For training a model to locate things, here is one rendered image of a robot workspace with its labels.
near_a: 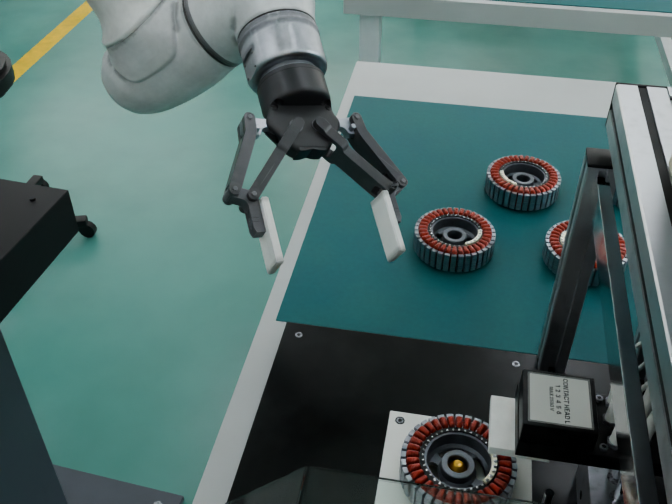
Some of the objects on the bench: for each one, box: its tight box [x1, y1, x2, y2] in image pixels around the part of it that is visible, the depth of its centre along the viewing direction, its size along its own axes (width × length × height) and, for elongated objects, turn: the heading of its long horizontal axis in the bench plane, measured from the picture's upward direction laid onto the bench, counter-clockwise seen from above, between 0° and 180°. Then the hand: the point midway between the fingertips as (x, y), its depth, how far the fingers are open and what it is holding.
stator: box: [414, 207, 496, 272], centre depth 109 cm, size 11×11×4 cm
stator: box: [485, 155, 561, 211], centre depth 120 cm, size 11×11×4 cm
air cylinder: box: [575, 465, 624, 504], centre depth 74 cm, size 5×8×6 cm
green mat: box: [276, 96, 638, 364], centre depth 116 cm, size 94×61×1 cm, turn 79°
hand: (336, 251), depth 78 cm, fingers open, 13 cm apart
